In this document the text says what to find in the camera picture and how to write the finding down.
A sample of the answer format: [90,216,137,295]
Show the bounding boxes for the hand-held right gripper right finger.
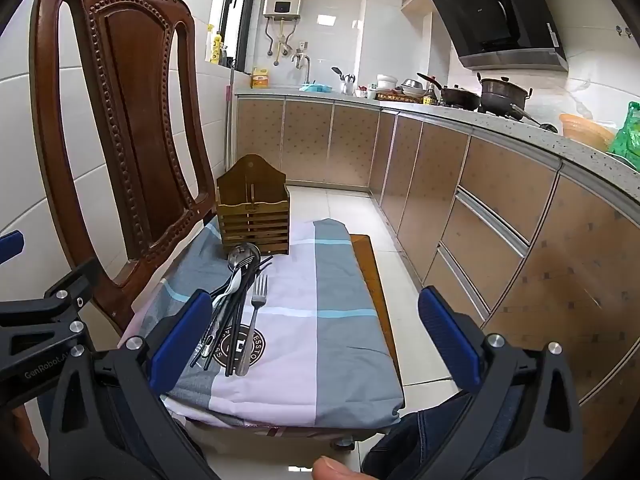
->
[417,285,587,480]

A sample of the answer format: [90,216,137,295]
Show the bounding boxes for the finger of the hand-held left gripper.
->
[0,257,102,407]
[0,230,25,264]

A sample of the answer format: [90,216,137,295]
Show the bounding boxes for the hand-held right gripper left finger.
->
[47,289,216,480]

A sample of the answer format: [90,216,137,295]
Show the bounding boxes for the black chopstick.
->
[225,259,252,378]
[202,267,263,372]
[230,261,258,377]
[190,255,274,369]

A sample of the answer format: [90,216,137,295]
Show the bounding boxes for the metal fork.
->
[234,273,270,377]

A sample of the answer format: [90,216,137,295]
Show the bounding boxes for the wooden slatted utensil holder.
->
[215,154,291,257]

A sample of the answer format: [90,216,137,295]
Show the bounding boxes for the person's right hand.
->
[312,455,362,480]

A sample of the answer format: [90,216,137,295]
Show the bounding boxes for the person's leg in jeans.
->
[360,389,503,480]

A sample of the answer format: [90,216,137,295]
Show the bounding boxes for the orange wooden low table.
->
[185,233,407,453]

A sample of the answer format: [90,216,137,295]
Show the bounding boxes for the checked grey pink cloth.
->
[117,216,406,431]

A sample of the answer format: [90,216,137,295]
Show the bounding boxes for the carved dark wooden chair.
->
[28,0,219,337]

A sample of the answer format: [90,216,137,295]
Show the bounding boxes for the speckled kitchen countertop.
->
[234,85,640,192]

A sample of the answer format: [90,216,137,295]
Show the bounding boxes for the black ladle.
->
[509,103,559,134]

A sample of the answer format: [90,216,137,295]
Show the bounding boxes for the dark wok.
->
[417,72,482,111]

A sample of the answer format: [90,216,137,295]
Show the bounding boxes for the woven tray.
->
[375,90,427,104]

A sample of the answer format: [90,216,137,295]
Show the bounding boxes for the orange plastic basin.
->
[558,113,616,152]

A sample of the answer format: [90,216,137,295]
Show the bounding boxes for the dark pot with lid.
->
[476,75,534,114]

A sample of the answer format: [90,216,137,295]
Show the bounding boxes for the green plastic bag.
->
[605,101,640,172]

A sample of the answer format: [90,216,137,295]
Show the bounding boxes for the utensil cup with ladles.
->
[330,66,357,95]

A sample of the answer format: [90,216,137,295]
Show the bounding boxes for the metal faucet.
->
[292,52,312,86]

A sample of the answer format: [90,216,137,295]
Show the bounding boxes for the water heater pipes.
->
[264,16,297,67]

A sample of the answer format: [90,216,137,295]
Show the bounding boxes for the dark framed window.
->
[219,0,254,74]

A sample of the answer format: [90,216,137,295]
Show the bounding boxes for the black range hood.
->
[425,0,570,72]

